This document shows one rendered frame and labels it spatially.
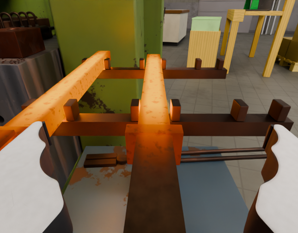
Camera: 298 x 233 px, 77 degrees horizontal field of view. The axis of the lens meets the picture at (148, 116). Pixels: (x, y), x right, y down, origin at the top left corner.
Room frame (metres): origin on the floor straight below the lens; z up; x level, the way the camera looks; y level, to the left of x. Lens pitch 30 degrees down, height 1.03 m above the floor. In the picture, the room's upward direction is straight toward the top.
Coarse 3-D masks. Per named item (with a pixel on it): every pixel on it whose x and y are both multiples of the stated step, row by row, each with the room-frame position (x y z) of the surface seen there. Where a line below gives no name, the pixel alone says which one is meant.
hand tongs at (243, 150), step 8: (184, 152) 0.41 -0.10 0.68; (192, 152) 0.41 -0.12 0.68; (200, 152) 0.41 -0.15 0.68; (208, 152) 0.41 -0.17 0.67; (216, 152) 0.41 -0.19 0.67; (224, 152) 0.41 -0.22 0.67; (232, 152) 0.41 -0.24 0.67; (240, 152) 0.42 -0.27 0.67; (88, 160) 0.37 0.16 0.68; (96, 160) 0.37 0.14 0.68; (104, 160) 0.37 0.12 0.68; (112, 160) 0.37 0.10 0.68; (120, 160) 0.37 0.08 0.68; (184, 160) 0.37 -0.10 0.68; (192, 160) 0.38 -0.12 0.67; (200, 160) 0.38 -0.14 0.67; (208, 160) 0.38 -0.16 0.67; (216, 160) 0.38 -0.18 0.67
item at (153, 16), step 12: (144, 0) 1.07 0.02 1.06; (156, 0) 1.07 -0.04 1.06; (144, 12) 1.07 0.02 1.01; (156, 12) 1.07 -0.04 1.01; (144, 24) 1.07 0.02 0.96; (156, 24) 1.07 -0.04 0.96; (144, 36) 1.07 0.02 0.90; (156, 36) 1.07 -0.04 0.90; (144, 48) 1.07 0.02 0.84; (156, 48) 1.07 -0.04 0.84; (144, 60) 1.07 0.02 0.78
